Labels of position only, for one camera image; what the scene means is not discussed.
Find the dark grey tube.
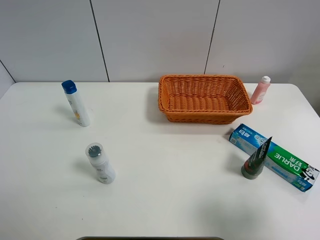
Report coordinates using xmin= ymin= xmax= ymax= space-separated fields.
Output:
xmin=241 ymin=137 xmax=272 ymax=180

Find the orange wicker basket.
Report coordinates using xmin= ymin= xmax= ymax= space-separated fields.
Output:
xmin=158 ymin=74 xmax=253 ymax=125

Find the Darlie toothpaste box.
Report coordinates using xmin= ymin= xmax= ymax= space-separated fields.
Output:
xmin=229 ymin=123 xmax=320 ymax=192

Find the white bottle clear brush cap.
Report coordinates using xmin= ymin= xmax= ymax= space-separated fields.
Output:
xmin=85 ymin=142 xmax=116 ymax=184

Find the white bottle blue cap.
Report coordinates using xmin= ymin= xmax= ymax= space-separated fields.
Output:
xmin=61 ymin=80 xmax=91 ymax=127

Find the pink bottle white cap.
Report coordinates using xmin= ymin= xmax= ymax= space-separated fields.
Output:
xmin=250 ymin=76 xmax=271 ymax=105

